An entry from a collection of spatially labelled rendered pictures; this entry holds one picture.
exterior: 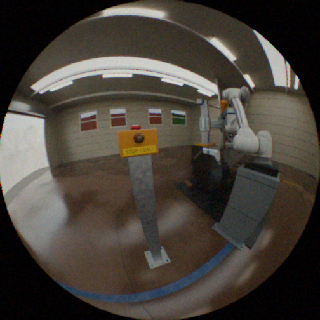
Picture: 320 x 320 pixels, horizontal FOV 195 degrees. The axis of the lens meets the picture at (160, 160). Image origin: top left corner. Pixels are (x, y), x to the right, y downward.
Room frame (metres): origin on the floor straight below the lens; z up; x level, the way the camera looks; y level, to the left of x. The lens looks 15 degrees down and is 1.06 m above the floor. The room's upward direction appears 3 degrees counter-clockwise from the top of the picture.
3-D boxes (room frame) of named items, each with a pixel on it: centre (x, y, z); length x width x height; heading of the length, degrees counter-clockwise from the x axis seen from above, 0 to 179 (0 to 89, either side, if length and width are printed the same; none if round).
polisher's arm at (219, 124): (2.48, -1.55, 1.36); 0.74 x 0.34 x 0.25; 78
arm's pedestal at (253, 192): (0.47, -0.92, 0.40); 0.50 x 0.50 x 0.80; 24
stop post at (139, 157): (0.33, 0.08, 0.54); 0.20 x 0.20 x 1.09; 21
